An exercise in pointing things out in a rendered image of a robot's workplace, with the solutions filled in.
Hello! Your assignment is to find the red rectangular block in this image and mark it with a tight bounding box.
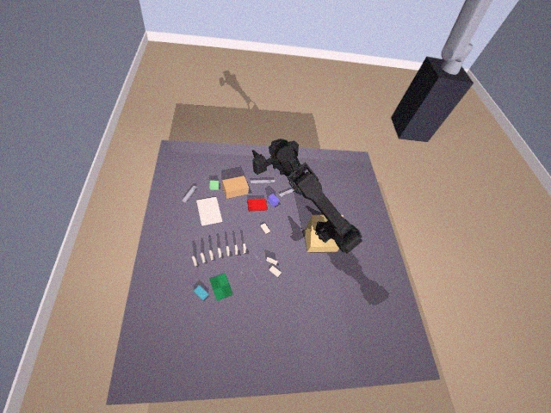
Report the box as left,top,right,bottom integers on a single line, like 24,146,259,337
247,199,267,211

